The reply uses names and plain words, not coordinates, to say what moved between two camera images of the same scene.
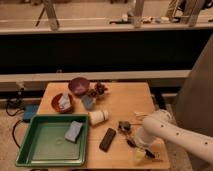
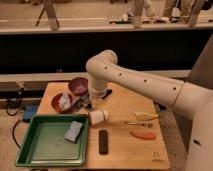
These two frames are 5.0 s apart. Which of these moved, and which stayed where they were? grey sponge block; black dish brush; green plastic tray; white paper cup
Moved: black dish brush
Stayed: grey sponge block; white paper cup; green plastic tray
